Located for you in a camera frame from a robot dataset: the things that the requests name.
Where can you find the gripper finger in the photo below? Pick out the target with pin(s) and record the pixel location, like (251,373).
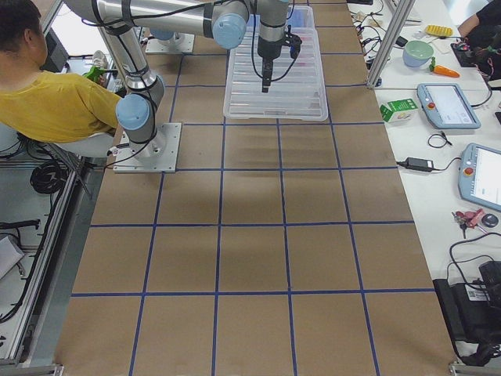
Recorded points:
(265,83)

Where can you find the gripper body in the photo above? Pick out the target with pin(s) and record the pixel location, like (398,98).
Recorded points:
(268,51)

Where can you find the clear plastic box lid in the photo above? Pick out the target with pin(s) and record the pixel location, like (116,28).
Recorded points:
(299,93)

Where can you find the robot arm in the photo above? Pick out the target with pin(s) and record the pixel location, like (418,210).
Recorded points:
(165,36)
(131,28)

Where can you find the clear plastic storage box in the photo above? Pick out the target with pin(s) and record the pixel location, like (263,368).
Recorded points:
(300,18)

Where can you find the green milk carton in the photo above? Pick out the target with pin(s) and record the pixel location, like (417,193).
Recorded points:
(398,110)

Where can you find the green bowl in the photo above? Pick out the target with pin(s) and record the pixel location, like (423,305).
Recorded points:
(416,53)

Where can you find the yellow corn toy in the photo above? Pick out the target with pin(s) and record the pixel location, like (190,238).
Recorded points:
(438,31)

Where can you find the black power adapter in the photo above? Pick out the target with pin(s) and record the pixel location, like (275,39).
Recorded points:
(419,164)

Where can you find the toy carrot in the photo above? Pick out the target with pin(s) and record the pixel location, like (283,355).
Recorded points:
(441,70)

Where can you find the teach pendant tablet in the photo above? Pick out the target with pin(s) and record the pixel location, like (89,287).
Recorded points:
(446,107)
(479,176)

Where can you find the person in yellow shirt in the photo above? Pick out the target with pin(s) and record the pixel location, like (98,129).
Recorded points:
(42,105)

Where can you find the key bunch with pink tag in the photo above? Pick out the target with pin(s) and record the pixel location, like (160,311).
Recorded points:
(467,219)

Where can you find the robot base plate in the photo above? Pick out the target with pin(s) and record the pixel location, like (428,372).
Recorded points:
(154,47)
(159,155)

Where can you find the aluminium frame post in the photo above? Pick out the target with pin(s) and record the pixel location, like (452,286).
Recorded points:
(393,31)

